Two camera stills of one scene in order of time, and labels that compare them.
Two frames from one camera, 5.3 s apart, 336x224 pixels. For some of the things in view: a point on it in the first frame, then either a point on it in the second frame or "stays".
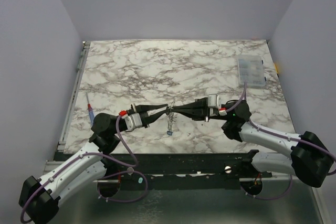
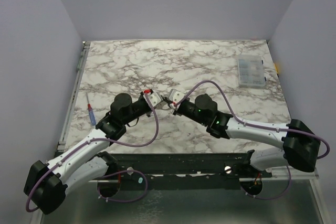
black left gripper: [143, 109] to [142, 97]
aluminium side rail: [73, 96] stays
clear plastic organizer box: [251, 69] stays
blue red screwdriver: [90, 110] stays
